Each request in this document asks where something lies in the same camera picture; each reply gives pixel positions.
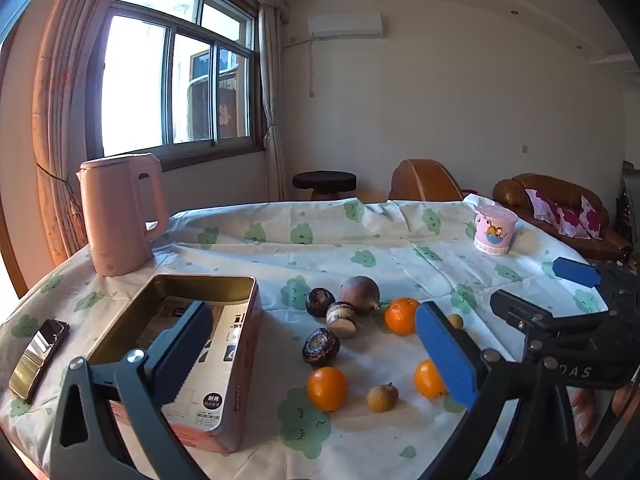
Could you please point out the pink patterned curtain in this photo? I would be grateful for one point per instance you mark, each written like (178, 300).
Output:
(65, 110)

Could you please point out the dark round passion fruit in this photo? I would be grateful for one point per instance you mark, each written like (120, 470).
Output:
(320, 301)

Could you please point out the pink floral cushion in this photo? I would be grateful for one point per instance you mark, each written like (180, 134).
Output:
(580, 217)
(540, 205)

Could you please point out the white air conditioner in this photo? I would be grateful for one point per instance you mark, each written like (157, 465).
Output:
(345, 26)

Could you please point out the brown leather chair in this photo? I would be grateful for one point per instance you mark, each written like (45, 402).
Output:
(420, 180)

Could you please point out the tan longan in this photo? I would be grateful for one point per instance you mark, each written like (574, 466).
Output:
(382, 397)
(456, 321)

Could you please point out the brown leather sofa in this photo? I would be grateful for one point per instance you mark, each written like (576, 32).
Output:
(520, 192)

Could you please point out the pink cartoon cup with lid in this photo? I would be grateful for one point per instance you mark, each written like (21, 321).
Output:
(495, 232)

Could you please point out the sliding glass window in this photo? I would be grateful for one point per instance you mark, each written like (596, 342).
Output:
(135, 85)

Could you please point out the white tablecloth with green clouds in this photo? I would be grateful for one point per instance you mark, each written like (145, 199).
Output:
(350, 245)

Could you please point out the dark wrinkled passion fruit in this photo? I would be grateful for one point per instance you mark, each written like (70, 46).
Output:
(321, 345)

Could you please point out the beige tied curtain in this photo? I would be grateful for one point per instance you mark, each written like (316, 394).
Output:
(270, 85)

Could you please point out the pink rectangular tin box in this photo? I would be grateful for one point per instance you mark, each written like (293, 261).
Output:
(200, 287)

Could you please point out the dark cabinet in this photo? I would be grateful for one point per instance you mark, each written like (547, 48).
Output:
(631, 210)

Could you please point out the dark round stool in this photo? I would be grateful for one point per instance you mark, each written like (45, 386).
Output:
(325, 180)

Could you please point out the pink electric kettle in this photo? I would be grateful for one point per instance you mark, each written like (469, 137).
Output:
(120, 210)

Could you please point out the wooden balcony door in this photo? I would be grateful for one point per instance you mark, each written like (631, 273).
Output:
(12, 255)

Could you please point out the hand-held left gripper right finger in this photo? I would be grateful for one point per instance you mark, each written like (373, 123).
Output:
(445, 355)

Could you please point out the orange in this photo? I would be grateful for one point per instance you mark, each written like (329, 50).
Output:
(327, 388)
(427, 380)
(400, 316)

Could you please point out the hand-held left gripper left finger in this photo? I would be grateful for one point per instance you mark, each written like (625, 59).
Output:
(185, 350)

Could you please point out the large round passion fruit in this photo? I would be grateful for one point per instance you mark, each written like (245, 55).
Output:
(360, 295)

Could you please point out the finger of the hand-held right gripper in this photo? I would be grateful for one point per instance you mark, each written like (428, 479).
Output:
(575, 272)
(520, 310)

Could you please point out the person's right hand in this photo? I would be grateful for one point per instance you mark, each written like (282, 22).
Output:
(585, 405)

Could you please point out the printed paper leaflet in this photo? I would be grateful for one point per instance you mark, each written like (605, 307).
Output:
(220, 360)

